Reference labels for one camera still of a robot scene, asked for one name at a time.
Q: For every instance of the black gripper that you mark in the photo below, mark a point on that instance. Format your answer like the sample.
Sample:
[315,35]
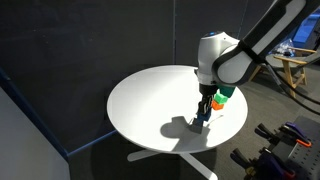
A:
[208,91]

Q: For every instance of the blue block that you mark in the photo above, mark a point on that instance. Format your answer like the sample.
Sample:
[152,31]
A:
[204,117]

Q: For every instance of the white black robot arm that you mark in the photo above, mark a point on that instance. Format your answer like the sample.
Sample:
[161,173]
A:
[230,66]

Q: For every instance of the orange red block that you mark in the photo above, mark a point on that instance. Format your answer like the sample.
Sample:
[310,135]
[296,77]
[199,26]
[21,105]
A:
[217,106]

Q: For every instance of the green block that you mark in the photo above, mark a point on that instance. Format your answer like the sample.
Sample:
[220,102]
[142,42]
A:
[228,90]
[220,98]

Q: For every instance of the dark block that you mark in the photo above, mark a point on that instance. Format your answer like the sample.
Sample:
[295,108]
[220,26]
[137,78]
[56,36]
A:
[196,128]

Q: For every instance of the white table base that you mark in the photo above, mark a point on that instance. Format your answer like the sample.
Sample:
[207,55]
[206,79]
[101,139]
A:
[200,166]

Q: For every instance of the wooden chair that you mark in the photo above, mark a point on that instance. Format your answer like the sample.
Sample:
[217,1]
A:
[286,66]

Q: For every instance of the clear plastic bag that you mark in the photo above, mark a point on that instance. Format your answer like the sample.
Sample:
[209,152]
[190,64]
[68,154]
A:
[283,48]

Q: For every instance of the black pegboard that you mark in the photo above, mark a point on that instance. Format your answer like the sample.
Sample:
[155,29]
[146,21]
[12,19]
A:
[308,160]

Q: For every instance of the blue bin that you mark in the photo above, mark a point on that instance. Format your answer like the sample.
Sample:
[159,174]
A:
[306,30]

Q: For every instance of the grey partition panel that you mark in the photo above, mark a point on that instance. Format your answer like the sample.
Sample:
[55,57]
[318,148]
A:
[26,150]

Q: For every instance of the blue partition frame strip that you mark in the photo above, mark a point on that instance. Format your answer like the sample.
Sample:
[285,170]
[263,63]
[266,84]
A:
[36,119]

